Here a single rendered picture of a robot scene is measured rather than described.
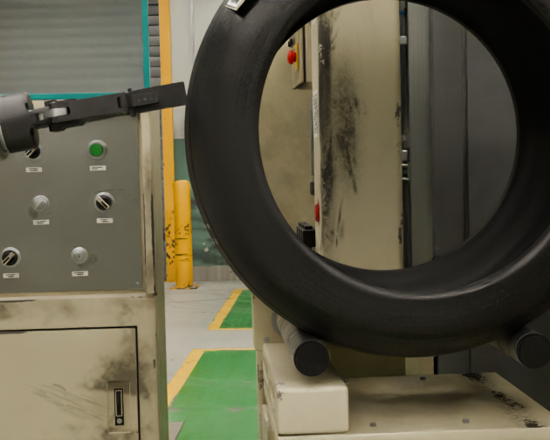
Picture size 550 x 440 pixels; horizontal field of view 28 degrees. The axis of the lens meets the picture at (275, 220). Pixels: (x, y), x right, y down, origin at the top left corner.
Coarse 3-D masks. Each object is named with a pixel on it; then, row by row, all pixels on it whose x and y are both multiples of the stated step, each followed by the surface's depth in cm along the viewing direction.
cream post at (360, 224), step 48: (384, 0) 170; (336, 48) 170; (384, 48) 171; (336, 96) 171; (384, 96) 171; (336, 144) 171; (384, 144) 171; (336, 192) 171; (384, 192) 172; (336, 240) 172; (384, 240) 172
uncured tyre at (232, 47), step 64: (256, 0) 131; (320, 0) 158; (448, 0) 159; (512, 0) 157; (256, 64) 130; (512, 64) 160; (192, 128) 134; (256, 128) 130; (256, 192) 131; (512, 192) 161; (256, 256) 133; (320, 256) 160; (448, 256) 161; (512, 256) 160; (320, 320) 135; (384, 320) 133; (448, 320) 134; (512, 320) 136
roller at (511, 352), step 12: (504, 336) 143; (516, 336) 139; (528, 336) 137; (540, 336) 137; (504, 348) 143; (516, 348) 137; (528, 348) 137; (540, 348) 137; (516, 360) 139; (528, 360) 137; (540, 360) 137
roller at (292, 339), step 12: (288, 324) 153; (288, 336) 146; (300, 336) 140; (312, 336) 139; (288, 348) 144; (300, 348) 135; (312, 348) 135; (324, 348) 135; (300, 360) 135; (312, 360) 135; (324, 360) 135; (300, 372) 135; (312, 372) 135
